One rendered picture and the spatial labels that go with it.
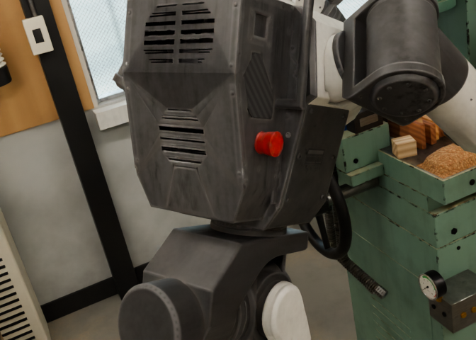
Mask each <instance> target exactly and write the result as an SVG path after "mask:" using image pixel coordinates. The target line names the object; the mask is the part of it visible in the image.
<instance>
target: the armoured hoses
mask: <svg viewBox="0 0 476 340"><path fill-rule="evenodd" d="M333 175H334V177H335V179H336V180H337V182H338V183H339V181H338V176H337V171H336V164H335V167H334V171H333ZM324 216H325V218H324V219H325V224H326V231H327V235H328V238H329V243H330V245H331V247H332V248H337V246H338V244H339V223H338V219H337V215H336V211H335V208H334V204H333V205H330V206H329V210H328V212H326V213H325V214H324ZM337 261H338V262H339V263H340V264H341V265H343V267H344V268H346V270H348V272H350V273H352V275H353V277H356V279H357V280H358V281H359V282H361V284H363V285H364V286H365V288H366V289H367V290H368V291H369V292H370V293H371V294H376V295H377V296H378V297H379V298H380V299H383V298H384V297H385V296H386V295H387V294H388V291H387V290H386V289H385V288H384V287H382V286H381V285H378V283H377V282H376V281H375V280H374V279H373V278H371V277H370V276H369V275H368V274H367V273H365V271H363V269H361V268H359V266H357V264H355V263H354V262H353V261H352V260H351V259H350V258H349V256H348V253H347V255H345V256H344V257H343V258H341V259H337Z"/></svg>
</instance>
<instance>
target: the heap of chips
mask: <svg viewBox="0 0 476 340"><path fill-rule="evenodd" d="M473 166H476V154H475V153H472V152H466V151H464V150H463V149H462V148H461V147H460V146H457V145H456V144H454V143H453V144H450V145H447V146H445V147H442V148H440V149H438V150H436V151H435V152H434V153H432V154H430V155H429V156H427V157H426V158H425V161H424V163H421V164H418V165H417V167H419V168H421V169H423V170H426V171H428V172H430V173H432V174H434V175H436V176H439V177H441V178H442V179H445V178H447V177H449V176H452V175H453V174H456V173H459V172H461V171H464V170H466V169H469V168H470V167H473Z"/></svg>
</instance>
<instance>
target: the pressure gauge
mask: <svg viewBox="0 0 476 340"><path fill-rule="evenodd" d="M418 281H419V286H420V288H421V291H422V292H423V294H425V296H426V297H427V298H428V299H430V300H435V301H437V302H442V301H441V299H442V297H443V296H444V295H445V294H446V292H447V286H446V282H445V281H444V279H443V277H442V276H441V274H440V273H439V272H437V271H435V270H430V271H427V272H425V273H422V274H420V275H419V278H418ZM427 286H428V287H429V288H426V287H427ZM424 288H426V289H424ZM423 289H424V290H423Z"/></svg>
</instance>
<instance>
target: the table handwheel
mask: <svg viewBox="0 0 476 340"><path fill-rule="evenodd" d="M377 186H379V179H378V177H377V178H374V179H372V180H369V181H366V182H365V183H362V184H359V185H357V186H354V187H351V186H349V185H348V184H346V183H345V184H343V185H341V186H340V185H339V184H338V182H337V180H336V179H335V177H334V175H333V174H332V178H331V182H330V185H329V190H328V193H327V198H326V201H325V203H324V205H323V206H322V207H321V208H320V210H319V211H318V213H317V214H316V215H315V217H316V220H317V224H318V227H319V231H320V234H321V237H322V239H320V237H319V236H318V235H317V233H316V232H315V231H314V229H313V228H312V226H311V224H310V223H304V224H299V226H300V229H301V230H302V231H306V232H308V234H309V236H308V241H309V242H310V244H311V245H312V246H313V247H314V248H315V249H316V250H317V251H318V252H319V253H320V254H322V255H323V256H325V257H327V258H328V259H333V260H337V259H341V258H343V257H344V256H345V255H347V253H348V251H349V249H350V247H351V240H352V228H351V218H350V215H349V209H348V207H347V204H346V201H345V199H347V198H350V197H352V196H355V195H357V194H359V193H362V192H364V191H367V190H370V189H372V188H375V187H377ZM333 204H334V208H335V211H336V215H337V219H338V223H339V244H338V246H337V248H332V247H331V245H330V243H329V238H328V235H327V231H326V227H325V224H324V219H323V216H322V214H323V213H326V212H328V210H329V206H330V205H333Z"/></svg>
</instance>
